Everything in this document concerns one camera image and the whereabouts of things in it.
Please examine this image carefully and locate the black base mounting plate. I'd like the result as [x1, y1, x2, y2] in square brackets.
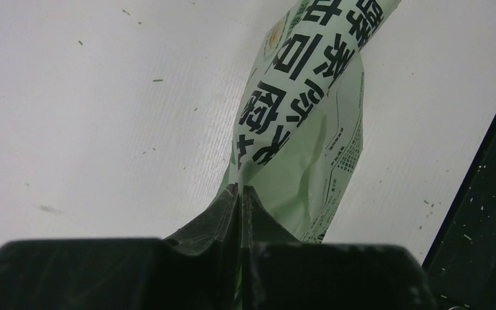
[422, 114, 496, 309]

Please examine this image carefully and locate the green cat litter bag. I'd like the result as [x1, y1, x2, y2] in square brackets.
[222, 1, 398, 243]

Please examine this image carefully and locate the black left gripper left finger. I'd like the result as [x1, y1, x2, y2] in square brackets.
[0, 185, 239, 309]

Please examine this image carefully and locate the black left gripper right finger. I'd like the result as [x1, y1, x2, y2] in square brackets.
[241, 187, 438, 309]

